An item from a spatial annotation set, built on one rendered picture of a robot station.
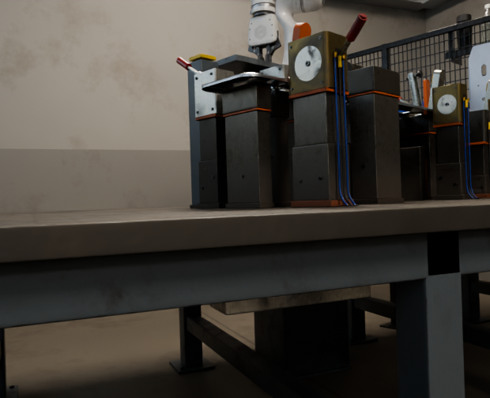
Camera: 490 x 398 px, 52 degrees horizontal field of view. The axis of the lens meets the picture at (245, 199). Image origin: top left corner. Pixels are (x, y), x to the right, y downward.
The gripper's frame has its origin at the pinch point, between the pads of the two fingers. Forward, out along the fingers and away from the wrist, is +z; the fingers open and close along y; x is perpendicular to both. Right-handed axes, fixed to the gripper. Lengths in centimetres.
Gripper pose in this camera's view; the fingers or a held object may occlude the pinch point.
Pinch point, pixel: (265, 61)
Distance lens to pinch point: 177.9
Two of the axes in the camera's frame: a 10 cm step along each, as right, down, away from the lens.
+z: 0.3, 10.0, 0.0
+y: 8.9, -0.3, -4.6
